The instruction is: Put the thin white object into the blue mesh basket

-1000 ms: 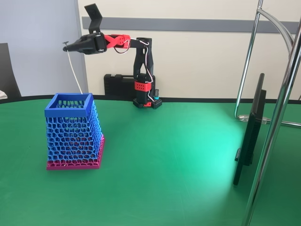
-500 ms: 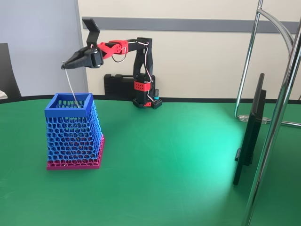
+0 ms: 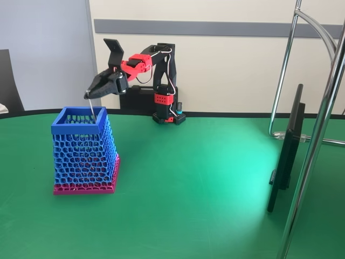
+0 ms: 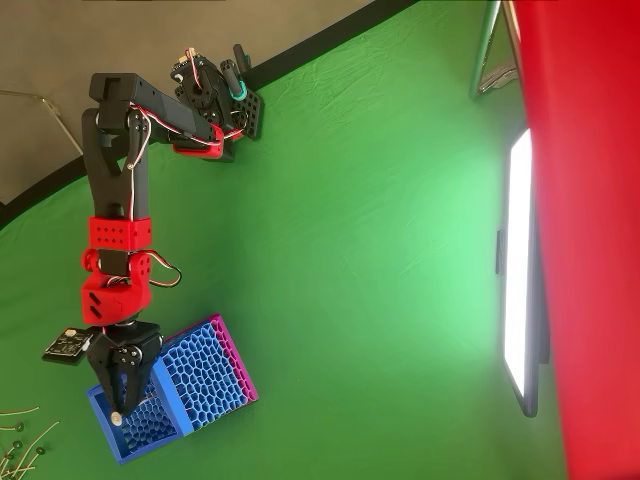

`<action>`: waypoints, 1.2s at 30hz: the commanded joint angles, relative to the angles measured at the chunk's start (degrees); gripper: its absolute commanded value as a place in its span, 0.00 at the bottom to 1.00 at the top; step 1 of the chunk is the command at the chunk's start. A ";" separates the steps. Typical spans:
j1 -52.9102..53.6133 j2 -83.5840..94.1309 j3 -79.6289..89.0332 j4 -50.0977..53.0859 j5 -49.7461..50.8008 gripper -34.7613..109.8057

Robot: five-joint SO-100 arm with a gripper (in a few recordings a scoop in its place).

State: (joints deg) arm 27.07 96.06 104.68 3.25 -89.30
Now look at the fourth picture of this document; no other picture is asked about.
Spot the blue honeycomb basket magenta base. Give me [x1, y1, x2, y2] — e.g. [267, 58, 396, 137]
[85, 313, 260, 466]

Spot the thin grey metal rod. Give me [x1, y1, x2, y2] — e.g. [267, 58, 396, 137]
[0, 90, 86, 157]

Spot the green cloth black rim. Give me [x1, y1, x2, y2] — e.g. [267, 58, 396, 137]
[0, 0, 571, 480]

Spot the white LED light panel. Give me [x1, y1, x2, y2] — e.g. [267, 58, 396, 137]
[494, 127, 551, 419]

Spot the chrome metal stand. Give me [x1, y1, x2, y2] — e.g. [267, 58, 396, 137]
[467, 0, 522, 102]

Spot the large red cloth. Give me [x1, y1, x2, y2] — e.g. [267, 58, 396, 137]
[508, 0, 640, 480]

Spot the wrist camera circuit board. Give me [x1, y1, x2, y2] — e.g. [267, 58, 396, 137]
[41, 326, 95, 366]

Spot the white red wrist cable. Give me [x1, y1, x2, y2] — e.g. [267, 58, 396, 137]
[106, 248, 183, 290]

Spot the white red arm cable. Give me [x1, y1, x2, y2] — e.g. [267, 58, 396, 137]
[126, 102, 246, 222]

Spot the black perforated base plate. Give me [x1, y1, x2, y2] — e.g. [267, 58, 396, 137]
[233, 89, 265, 140]

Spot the black clamp teal ring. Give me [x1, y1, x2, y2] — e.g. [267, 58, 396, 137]
[219, 58, 250, 103]

